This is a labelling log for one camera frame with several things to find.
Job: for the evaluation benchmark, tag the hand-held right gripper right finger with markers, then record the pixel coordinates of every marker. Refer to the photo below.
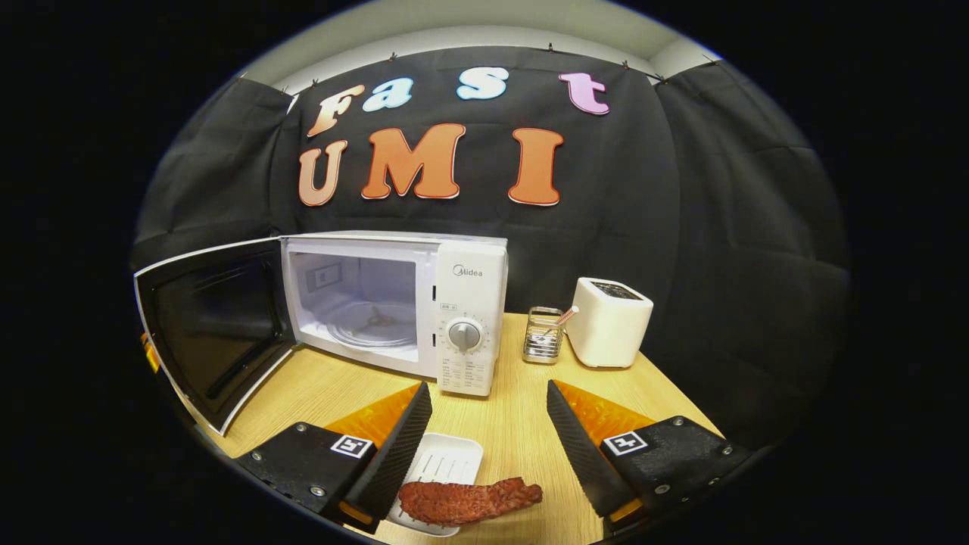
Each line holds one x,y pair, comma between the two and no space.
579,446

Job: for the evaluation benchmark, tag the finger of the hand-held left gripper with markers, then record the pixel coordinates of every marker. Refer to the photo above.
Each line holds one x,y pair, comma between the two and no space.
150,354

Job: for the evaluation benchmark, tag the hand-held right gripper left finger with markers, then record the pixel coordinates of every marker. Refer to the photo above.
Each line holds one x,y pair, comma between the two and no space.
401,446

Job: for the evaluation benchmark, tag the red meat slice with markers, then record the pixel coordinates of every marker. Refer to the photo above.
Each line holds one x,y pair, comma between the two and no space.
462,501

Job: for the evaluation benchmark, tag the white microwave oven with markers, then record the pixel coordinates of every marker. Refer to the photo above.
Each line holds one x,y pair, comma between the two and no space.
471,291

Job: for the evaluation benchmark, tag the white ribbed tray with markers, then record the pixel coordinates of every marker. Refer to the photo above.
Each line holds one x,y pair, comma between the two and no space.
450,458

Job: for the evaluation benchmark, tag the white toaster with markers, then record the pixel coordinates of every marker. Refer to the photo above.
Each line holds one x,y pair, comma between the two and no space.
609,329

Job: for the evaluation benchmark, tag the pink striped straw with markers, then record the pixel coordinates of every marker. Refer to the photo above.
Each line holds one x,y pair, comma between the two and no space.
568,313

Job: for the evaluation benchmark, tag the black backdrop cloth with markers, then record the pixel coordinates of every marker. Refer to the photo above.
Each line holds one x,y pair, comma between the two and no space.
719,227

